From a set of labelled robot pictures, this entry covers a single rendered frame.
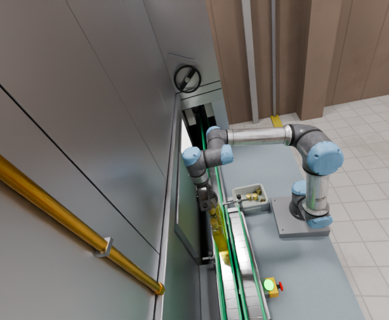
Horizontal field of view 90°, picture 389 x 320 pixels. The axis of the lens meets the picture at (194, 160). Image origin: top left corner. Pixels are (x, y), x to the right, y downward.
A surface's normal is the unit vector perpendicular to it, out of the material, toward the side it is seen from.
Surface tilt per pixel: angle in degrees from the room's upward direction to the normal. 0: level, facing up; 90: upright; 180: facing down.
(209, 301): 0
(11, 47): 90
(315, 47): 90
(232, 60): 90
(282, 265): 0
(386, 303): 0
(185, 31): 90
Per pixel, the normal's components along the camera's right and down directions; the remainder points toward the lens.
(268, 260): -0.27, -0.72
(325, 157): -0.02, 0.54
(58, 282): 0.96, -0.22
